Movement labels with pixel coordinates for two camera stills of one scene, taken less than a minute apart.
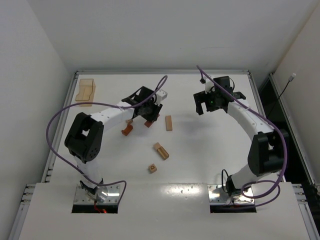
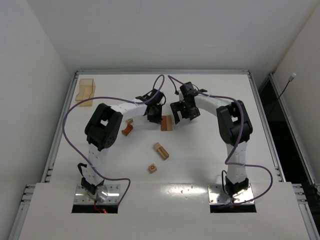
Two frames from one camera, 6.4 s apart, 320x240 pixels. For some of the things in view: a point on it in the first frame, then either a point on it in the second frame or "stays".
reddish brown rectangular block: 148,123 -> 164,123
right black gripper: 203,100 -> 181,110
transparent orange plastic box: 87,91 stays
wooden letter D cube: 152,168 stays
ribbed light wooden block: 163,153 stays
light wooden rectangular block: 169,124 stays
